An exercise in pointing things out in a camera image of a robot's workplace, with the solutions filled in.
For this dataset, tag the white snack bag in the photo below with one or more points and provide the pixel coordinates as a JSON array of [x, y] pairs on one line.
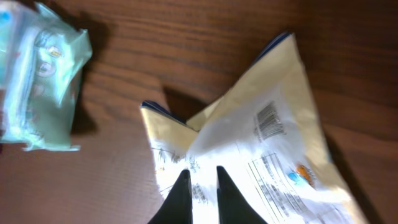
[[266, 133]]

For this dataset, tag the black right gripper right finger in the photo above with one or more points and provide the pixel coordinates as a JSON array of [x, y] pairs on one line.
[[232, 206]]

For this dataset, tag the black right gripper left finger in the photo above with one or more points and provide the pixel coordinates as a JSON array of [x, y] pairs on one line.
[[177, 207]]

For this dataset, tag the teal wet wipes pack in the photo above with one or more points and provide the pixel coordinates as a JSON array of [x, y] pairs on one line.
[[42, 58]]

